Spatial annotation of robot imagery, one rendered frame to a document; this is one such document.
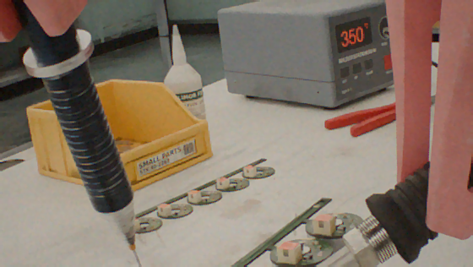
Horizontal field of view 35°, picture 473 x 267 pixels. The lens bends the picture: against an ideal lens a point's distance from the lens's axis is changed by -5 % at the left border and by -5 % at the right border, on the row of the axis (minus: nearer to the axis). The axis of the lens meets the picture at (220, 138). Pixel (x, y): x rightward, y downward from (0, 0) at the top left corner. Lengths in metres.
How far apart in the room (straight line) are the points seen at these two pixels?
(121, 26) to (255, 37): 5.58
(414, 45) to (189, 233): 0.29
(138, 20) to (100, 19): 0.44
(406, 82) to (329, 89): 0.48
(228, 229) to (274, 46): 0.30
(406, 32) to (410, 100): 0.02
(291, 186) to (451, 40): 0.36
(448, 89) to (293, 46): 0.53
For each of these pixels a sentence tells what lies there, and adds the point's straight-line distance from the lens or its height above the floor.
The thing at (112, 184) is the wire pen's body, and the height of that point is 0.88.
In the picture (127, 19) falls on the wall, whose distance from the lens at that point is 6.39.
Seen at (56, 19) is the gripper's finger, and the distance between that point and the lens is 0.16.
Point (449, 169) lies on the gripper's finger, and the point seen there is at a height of 0.87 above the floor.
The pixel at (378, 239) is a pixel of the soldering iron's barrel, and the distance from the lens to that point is 0.23.
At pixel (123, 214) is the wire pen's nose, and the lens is 0.19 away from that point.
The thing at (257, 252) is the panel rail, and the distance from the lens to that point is 0.31.
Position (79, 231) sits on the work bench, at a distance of 0.53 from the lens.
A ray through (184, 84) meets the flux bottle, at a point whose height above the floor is 0.80.
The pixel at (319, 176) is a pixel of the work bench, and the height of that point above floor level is 0.75.
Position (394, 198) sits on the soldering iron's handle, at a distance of 0.23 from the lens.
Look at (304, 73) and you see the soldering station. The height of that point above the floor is 0.79.
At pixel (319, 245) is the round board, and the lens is 0.31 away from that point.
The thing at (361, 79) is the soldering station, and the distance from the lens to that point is 0.75.
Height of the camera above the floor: 0.94
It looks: 16 degrees down
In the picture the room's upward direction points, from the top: 8 degrees counter-clockwise
